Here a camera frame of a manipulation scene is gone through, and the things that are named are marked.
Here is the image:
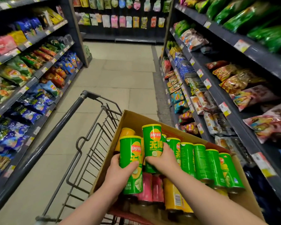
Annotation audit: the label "pile of blue snack bags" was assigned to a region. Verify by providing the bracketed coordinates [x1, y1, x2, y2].
[0, 51, 83, 185]

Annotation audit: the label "person's left hand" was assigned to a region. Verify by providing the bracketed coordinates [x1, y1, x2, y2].
[104, 153, 140, 195]

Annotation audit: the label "row of green orange bags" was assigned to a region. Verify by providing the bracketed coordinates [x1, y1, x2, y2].
[0, 56, 36, 104]

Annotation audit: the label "rows of hanging pastel packets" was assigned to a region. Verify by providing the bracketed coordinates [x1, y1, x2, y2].
[73, 0, 172, 29]

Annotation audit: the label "row of red orange bags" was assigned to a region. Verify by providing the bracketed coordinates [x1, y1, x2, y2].
[21, 40, 68, 89]

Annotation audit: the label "dark display rack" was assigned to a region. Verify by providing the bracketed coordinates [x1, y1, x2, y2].
[72, 0, 172, 44]

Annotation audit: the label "green potato chip canister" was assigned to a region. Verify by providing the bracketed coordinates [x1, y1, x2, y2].
[142, 124, 163, 174]
[119, 135, 144, 195]

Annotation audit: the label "brown cardboard box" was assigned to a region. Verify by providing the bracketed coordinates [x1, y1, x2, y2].
[90, 110, 265, 225]

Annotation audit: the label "row of green cans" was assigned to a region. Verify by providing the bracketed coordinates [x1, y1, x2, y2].
[162, 133, 246, 194]

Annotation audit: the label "row of yellow packets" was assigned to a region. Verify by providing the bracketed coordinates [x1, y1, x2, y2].
[8, 7, 64, 45]

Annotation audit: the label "pile of pale pink bags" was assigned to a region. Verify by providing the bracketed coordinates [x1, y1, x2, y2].
[230, 85, 281, 144]

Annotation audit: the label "person's right hand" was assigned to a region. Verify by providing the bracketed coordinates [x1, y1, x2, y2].
[145, 142, 181, 176]

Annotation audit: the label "yellow chip can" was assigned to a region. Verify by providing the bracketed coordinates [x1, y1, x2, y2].
[114, 127, 136, 153]
[163, 177, 194, 217]
[213, 188, 229, 198]

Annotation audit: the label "pile of white pink packets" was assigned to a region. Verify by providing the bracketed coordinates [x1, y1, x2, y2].
[180, 28, 209, 52]

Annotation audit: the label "person's left forearm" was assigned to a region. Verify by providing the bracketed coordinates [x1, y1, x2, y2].
[58, 183, 123, 225]

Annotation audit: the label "row of pink packets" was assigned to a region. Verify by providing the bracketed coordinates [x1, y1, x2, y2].
[0, 35, 17, 56]

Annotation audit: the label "person's right forearm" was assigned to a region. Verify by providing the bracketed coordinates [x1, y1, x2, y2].
[165, 168, 268, 225]

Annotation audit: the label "pink chip can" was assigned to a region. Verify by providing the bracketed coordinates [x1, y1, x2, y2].
[152, 174, 165, 205]
[136, 172, 153, 205]

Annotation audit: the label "row of bright green bags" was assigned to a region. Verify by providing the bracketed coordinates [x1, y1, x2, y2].
[173, 0, 281, 55]

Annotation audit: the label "rows of mixed small snack packets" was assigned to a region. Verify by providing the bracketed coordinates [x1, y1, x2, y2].
[161, 41, 236, 143]

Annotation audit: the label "dark grey shelving unit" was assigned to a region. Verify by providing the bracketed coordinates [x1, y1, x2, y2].
[160, 0, 281, 209]
[0, 0, 90, 223]

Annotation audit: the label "pile of orange brown bags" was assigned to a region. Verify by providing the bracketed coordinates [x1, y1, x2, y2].
[206, 60, 268, 94]

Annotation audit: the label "row of small blue packets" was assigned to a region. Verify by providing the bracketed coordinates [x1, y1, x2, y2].
[14, 17, 44, 37]

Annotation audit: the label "stack of green boxes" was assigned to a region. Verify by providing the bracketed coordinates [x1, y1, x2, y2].
[83, 45, 93, 64]

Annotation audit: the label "grey metal shopping cart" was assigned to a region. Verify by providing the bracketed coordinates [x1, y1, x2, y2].
[35, 90, 156, 225]

